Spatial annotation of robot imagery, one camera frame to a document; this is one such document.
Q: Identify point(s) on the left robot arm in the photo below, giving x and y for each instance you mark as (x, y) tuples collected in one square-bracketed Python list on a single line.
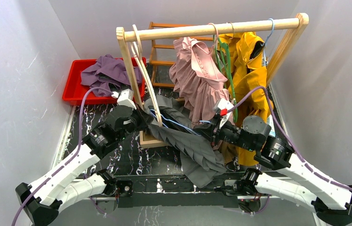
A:
[(43, 199)]

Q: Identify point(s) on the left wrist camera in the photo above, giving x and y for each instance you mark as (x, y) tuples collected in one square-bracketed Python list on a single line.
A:
[(124, 98)]

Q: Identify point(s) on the grey pleated skirt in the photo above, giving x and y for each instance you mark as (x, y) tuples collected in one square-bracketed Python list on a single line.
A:
[(199, 161)]

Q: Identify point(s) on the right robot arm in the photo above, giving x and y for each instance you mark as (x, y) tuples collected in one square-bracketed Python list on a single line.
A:
[(308, 188)]

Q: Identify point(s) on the brown skirt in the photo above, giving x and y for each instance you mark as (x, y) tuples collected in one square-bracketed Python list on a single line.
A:
[(229, 152)]

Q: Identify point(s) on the yellow skirt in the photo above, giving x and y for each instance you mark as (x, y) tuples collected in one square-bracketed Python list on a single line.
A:
[(248, 72)]

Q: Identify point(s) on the red plastic bin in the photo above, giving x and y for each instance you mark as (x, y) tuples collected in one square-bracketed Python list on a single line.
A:
[(74, 91)]

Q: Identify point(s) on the beige wooden hanger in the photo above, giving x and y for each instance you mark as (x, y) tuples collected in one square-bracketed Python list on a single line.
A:
[(136, 48)]

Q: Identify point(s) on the orange wooden shelf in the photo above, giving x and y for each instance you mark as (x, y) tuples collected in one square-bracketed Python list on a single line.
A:
[(163, 55)]

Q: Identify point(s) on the blue wire hanger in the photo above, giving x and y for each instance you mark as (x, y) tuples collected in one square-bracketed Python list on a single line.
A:
[(172, 126)]

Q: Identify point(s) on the green hanger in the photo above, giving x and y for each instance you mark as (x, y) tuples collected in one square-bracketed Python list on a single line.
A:
[(224, 62)]

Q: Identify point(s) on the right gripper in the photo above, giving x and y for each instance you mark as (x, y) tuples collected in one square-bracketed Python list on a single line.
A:
[(211, 131)]

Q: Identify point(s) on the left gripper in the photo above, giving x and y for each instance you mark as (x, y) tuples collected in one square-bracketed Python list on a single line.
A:
[(141, 117)]

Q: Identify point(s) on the purple pleated skirt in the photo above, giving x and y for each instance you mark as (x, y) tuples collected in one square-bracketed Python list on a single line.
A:
[(108, 73)]

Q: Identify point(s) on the pink hanger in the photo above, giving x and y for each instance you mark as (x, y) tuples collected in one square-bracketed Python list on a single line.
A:
[(213, 49)]

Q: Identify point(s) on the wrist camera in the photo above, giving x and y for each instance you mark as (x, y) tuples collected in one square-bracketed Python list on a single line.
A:
[(221, 107), (124, 98)]

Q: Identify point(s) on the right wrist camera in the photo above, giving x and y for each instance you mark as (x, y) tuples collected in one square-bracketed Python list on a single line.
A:
[(221, 107)]

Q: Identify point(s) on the pink skirt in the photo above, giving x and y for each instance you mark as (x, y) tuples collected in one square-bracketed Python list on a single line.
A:
[(197, 79)]

